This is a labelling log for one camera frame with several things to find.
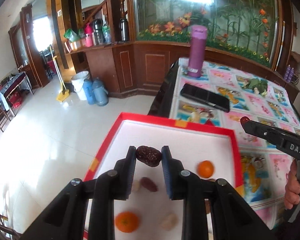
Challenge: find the green plastic bag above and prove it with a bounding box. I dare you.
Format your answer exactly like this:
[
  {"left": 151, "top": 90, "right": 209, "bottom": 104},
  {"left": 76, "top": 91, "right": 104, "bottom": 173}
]
[{"left": 63, "top": 28, "right": 80, "bottom": 42}]

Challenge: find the black steel thermos flask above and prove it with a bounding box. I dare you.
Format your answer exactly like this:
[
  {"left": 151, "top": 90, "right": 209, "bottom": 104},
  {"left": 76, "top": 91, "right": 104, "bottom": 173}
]
[{"left": 119, "top": 17, "right": 130, "bottom": 42}]

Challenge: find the purple thermos bottle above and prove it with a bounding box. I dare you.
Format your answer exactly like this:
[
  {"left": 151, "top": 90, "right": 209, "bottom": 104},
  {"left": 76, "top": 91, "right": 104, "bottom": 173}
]
[{"left": 188, "top": 25, "right": 207, "bottom": 78}]

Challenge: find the colourful printed tablecloth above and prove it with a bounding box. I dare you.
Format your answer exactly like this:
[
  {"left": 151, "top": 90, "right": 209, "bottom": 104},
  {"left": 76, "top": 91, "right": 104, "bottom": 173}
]
[{"left": 169, "top": 57, "right": 300, "bottom": 230}]

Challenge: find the dark side table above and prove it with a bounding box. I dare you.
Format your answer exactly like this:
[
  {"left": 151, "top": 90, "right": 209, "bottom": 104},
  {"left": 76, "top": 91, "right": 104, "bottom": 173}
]
[{"left": 0, "top": 71, "right": 34, "bottom": 110}]

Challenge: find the black table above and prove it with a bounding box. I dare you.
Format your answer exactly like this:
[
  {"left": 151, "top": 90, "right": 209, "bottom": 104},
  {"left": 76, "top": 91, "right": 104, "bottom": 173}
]
[{"left": 147, "top": 60, "right": 180, "bottom": 119}]

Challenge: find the blue thermos jug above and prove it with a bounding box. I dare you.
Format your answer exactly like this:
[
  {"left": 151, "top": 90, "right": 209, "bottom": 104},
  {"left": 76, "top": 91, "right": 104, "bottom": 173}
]
[
  {"left": 92, "top": 77, "right": 109, "bottom": 106},
  {"left": 82, "top": 79, "right": 97, "bottom": 105}
]

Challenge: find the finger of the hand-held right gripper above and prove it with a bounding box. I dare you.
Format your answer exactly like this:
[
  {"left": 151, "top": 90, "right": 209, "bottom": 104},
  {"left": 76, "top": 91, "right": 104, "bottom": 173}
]
[
  {"left": 264, "top": 126, "right": 300, "bottom": 140},
  {"left": 244, "top": 120, "right": 283, "bottom": 148}
]

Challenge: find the white plastic bucket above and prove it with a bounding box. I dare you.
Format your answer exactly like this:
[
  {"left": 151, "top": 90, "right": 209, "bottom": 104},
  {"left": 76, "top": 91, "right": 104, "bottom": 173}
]
[{"left": 70, "top": 71, "right": 90, "bottom": 100}]

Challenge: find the metal frame chair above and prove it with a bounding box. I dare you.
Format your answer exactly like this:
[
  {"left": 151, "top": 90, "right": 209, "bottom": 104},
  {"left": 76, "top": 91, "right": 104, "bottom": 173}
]
[{"left": 0, "top": 102, "right": 15, "bottom": 133}]

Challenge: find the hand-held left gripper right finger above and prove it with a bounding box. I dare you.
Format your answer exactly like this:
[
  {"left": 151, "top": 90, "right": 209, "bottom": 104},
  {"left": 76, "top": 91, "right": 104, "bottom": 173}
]
[{"left": 161, "top": 145, "right": 277, "bottom": 240}]

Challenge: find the green leafy vegetable bunch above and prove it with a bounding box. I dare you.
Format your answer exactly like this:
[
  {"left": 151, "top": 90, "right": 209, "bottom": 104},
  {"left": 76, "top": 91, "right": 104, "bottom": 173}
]
[{"left": 245, "top": 77, "right": 268, "bottom": 97}]

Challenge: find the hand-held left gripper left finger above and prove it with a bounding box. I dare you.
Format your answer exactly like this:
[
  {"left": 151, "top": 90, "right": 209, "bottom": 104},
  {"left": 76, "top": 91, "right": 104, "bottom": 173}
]
[{"left": 20, "top": 145, "right": 137, "bottom": 240}]

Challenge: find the person's right hand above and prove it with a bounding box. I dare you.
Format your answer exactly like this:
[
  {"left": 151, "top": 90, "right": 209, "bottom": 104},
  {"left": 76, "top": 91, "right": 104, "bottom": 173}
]
[{"left": 284, "top": 159, "right": 300, "bottom": 210}]

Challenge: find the wooden cabinet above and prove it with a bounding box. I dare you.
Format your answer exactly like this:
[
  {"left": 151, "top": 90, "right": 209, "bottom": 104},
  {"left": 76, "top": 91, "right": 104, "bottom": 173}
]
[{"left": 65, "top": 41, "right": 278, "bottom": 99}]

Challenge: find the pink bottle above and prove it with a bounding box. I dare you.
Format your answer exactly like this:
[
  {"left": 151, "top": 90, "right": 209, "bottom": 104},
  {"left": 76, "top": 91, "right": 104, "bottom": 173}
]
[{"left": 84, "top": 31, "right": 93, "bottom": 47}]

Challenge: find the black smartphone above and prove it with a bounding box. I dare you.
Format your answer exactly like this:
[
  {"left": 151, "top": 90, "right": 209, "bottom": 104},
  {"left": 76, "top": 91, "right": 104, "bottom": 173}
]
[{"left": 180, "top": 83, "right": 230, "bottom": 113}]

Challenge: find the clear plastic bottle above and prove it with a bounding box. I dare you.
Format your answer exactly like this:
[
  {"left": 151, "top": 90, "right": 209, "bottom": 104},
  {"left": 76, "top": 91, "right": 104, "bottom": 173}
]
[{"left": 102, "top": 22, "right": 112, "bottom": 43}]

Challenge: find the grey thermos flask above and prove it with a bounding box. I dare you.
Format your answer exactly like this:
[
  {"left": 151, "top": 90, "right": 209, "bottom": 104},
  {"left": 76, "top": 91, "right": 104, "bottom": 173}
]
[{"left": 91, "top": 19, "right": 104, "bottom": 45}]

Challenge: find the orange mandarin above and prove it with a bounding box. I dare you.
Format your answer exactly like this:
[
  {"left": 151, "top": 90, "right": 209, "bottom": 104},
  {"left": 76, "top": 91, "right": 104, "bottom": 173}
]
[
  {"left": 197, "top": 160, "right": 214, "bottom": 178},
  {"left": 114, "top": 211, "right": 140, "bottom": 233}
]

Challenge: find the red box with white inside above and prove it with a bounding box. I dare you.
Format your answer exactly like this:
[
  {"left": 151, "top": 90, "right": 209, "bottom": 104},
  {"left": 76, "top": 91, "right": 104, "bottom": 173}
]
[{"left": 82, "top": 112, "right": 245, "bottom": 240}]

